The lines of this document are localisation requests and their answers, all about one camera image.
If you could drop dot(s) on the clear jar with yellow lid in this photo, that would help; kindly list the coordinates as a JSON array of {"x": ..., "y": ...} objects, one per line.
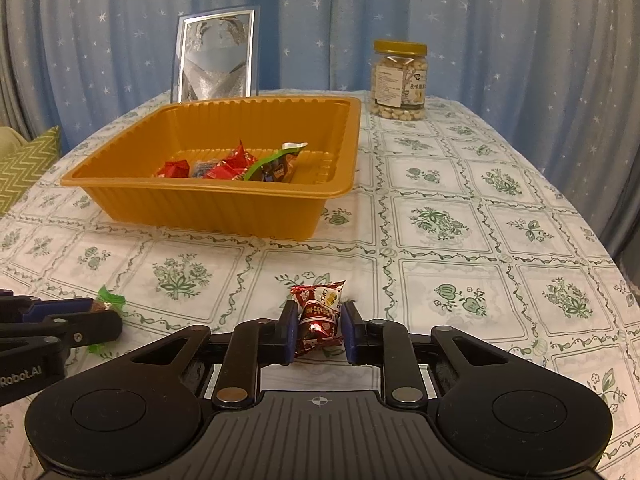
[{"x": 399, "y": 85}]

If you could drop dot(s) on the green sofa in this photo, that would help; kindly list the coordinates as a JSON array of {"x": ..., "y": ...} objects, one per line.
[{"x": 11, "y": 142}]

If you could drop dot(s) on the blue star-print curtain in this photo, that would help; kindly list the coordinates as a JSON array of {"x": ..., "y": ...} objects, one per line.
[{"x": 500, "y": 35}]

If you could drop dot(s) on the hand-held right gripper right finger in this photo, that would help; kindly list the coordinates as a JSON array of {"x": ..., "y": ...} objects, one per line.
[{"x": 351, "y": 335}]

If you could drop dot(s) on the small red snack packet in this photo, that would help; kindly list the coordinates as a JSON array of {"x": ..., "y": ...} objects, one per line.
[{"x": 172, "y": 169}]

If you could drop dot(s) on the large red snack packet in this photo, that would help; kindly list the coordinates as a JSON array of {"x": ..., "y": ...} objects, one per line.
[{"x": 227, "y": 165}]

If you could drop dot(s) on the small blue snack packet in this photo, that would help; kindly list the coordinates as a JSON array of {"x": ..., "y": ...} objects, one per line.
[{"x": 204, "y": 170}]

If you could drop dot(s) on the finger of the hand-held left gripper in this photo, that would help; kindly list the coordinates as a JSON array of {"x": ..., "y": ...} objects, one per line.
[
  {"x": 55, "y": 306},
  {"x": 90, "y": 329}
]

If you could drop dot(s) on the green zigzag cushion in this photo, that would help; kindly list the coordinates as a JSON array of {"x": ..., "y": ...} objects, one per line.
[{"x": 25, "y": 170}]

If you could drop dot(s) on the brown packet with green end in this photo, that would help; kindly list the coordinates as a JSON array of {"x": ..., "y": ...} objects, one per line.
[{"x": 277, "y": 165}]

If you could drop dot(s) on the orange plastic tray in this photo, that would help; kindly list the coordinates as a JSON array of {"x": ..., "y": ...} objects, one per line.
[{"x": 210, "y": 207}]

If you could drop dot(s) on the floral tablecloth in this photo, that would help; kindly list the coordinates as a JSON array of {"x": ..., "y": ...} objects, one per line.
[{"x": 450, "y": 260}]

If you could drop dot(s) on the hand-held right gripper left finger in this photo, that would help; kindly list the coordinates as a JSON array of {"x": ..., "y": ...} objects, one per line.
[{"x": 289, "y": 335}]

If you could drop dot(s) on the silver picture frame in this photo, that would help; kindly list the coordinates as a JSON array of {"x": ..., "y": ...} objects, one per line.
[{"x": 215, "y": 55}]

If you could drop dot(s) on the green candy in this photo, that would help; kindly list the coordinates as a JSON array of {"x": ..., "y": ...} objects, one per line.
[{"x": 111, "y": 297}]

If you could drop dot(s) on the red and white candy packet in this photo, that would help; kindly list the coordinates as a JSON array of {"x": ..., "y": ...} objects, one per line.
[{"x": 317, "y": 317}]

